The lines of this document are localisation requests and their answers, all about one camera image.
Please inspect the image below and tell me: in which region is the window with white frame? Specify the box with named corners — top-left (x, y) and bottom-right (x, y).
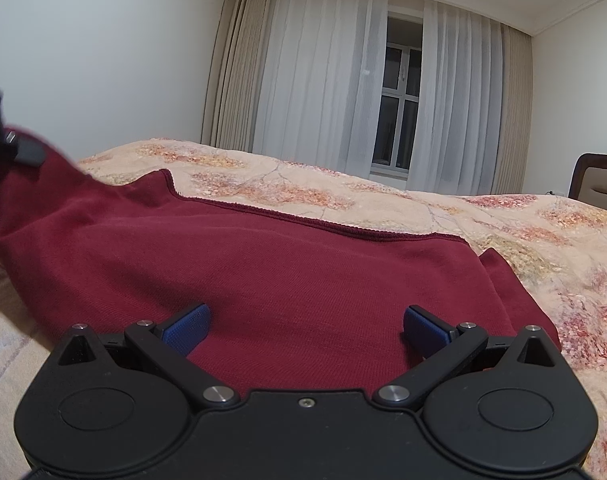
top-left (371, 10), bottom-right (425, 177)

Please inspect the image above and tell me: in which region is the sheer white curtain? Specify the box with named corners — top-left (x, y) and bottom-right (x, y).
top-left (407, 0), bottom-right (505, 196)
top-left (253, 0), bottom-right (390, 179)

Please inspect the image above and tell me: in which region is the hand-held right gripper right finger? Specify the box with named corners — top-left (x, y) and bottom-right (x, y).
top-left (372, 304), bottom-right (557, 409)

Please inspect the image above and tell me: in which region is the pale patterned bed sheet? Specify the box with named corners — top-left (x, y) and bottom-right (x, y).
top-left (0, 260), bottom-right (59, 461)

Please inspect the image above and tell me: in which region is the floral peach blanket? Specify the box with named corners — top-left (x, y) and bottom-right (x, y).
top-left (0, 137), bottom-right (607, 480)

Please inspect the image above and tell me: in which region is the dark wooden padded headboard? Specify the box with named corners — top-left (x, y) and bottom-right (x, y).
top-left (567, 152), bottom-right (607, 212)

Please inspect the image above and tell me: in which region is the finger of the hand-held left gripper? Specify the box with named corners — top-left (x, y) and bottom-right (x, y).
top-left (0, 119), bottom-right (45, 168)

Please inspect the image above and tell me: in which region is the maroon knit sweater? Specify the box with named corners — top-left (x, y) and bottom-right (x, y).
top-left (0, 127), bottom-right (564, 397)

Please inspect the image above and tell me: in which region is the beige curtain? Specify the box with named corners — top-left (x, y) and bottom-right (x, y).
top-left (200, 0), bottom-right (275, 154)
top-left (492, 25), bottom-right (535, 196)

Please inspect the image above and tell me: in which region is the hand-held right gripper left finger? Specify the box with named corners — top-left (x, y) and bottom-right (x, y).
top-left (57, 303), bottom-right (240, 410)

